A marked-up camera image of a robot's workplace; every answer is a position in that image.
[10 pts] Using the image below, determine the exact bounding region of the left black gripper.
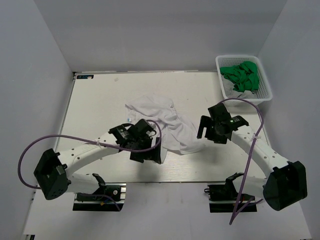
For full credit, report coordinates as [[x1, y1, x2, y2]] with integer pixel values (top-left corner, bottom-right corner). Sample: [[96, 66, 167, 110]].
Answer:
[[130, 135, 161, 164]]

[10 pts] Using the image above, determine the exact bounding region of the white t shirt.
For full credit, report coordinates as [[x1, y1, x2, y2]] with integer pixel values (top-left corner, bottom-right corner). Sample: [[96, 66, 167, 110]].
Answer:
[[125, 94, 205, 155]]

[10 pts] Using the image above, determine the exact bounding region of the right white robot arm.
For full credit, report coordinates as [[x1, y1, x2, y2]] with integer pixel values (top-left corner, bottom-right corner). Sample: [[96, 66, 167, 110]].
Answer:
[[197, 103, 308, 211]]

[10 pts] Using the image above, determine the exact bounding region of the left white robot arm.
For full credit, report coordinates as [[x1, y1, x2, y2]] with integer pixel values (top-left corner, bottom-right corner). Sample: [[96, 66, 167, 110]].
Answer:
[[34, 119, 162, 200]]

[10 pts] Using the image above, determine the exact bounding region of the grey t shirt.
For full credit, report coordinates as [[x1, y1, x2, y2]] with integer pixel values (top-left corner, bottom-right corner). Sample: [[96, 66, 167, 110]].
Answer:
[[222, 78, 256, 99]]

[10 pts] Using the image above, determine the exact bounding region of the white plastic basket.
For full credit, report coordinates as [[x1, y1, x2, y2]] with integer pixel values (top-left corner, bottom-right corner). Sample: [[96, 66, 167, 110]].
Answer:
[[215, 54, 273, 106]]

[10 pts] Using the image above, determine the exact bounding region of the green t shirt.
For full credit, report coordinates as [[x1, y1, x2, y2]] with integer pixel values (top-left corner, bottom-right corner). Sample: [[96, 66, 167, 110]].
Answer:
[[220, 61, 260, 93]]

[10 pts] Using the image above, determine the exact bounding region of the blue label sticker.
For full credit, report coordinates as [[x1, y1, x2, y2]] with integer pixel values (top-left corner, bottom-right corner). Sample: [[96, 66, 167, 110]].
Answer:
[[76, 74, 94, 80]]

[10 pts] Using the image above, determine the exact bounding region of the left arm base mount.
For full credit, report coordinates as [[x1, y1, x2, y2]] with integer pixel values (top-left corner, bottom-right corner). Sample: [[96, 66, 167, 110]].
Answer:
[[72, 173, 126, 212]]

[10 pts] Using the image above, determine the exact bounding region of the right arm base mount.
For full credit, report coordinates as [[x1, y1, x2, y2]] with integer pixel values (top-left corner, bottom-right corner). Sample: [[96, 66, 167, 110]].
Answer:
[[204, 172, 257, 213]]

